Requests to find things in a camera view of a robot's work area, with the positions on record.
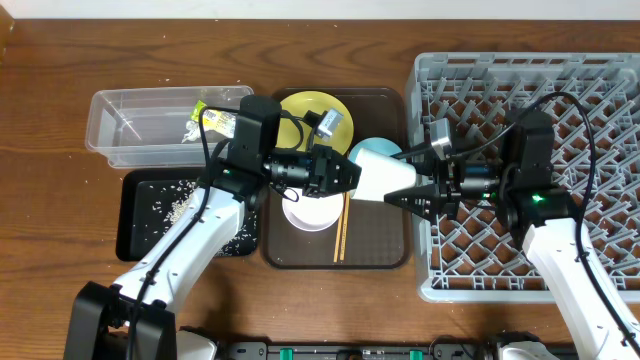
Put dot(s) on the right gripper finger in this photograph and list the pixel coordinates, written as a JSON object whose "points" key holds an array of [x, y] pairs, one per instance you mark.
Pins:
{"points": [[423, 162], [420, 201]]}

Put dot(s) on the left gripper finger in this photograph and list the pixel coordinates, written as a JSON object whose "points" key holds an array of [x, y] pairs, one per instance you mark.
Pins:
{"points": [[347, 173], [348, 188]]}

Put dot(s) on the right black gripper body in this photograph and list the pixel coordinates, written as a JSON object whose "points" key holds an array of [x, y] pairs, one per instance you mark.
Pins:
{"points": [[448, 176]]}

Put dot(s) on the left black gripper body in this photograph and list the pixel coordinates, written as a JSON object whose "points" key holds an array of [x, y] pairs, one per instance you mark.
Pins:
{"points": [[320, 171]]}

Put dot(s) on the white cup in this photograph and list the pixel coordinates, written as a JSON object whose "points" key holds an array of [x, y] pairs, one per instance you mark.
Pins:
{"points": [[380, 175]]}

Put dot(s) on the white bowl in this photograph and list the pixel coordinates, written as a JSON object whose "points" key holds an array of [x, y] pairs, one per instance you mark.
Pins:
{"points": [[311, 214]]}

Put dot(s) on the light blue bowl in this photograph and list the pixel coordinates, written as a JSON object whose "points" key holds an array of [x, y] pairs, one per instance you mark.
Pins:
{"points": [[376, 144]]}

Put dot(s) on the green snack wrapper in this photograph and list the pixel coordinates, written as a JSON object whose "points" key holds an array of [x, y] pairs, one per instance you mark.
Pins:
{"points": [[220, 122]]}

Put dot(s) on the pile of rice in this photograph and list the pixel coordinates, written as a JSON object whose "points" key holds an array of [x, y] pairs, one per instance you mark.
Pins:
{"points": [[161, 205]]}

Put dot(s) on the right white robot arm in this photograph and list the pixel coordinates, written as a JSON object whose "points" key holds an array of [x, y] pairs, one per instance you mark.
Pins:
{"points": [[544, 221]]}

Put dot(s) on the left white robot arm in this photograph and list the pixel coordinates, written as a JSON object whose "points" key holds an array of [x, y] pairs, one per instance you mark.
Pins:
{"points": [[135, 317]]}

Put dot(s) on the grey dishwasher rack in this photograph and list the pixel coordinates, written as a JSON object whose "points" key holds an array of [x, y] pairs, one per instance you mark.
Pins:
{"points": [[593, 100]]}

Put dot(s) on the black waste tray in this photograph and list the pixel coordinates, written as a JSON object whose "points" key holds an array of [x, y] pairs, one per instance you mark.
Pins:
{"points": [[128, 249]]}

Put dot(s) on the right wooden chopstick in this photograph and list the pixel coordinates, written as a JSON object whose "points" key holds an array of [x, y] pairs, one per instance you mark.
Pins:
{"points": [[344, 228]]}

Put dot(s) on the wooden chopstick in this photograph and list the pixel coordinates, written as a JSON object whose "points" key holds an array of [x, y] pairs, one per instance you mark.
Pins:
{"points": [[344, 228], [339, 232]]}

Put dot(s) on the left wooden chopstick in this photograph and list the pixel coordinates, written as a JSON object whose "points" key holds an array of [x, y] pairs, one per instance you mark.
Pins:
{"points": [[339, 232]]}

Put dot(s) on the brown serving tray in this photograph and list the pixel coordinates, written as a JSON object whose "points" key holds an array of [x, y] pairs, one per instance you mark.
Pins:
{"points": [[377, 234]]}

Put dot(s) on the clear plastic bin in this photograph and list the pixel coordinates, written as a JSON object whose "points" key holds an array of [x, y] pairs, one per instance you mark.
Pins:
{"points": [[145, 127]]}

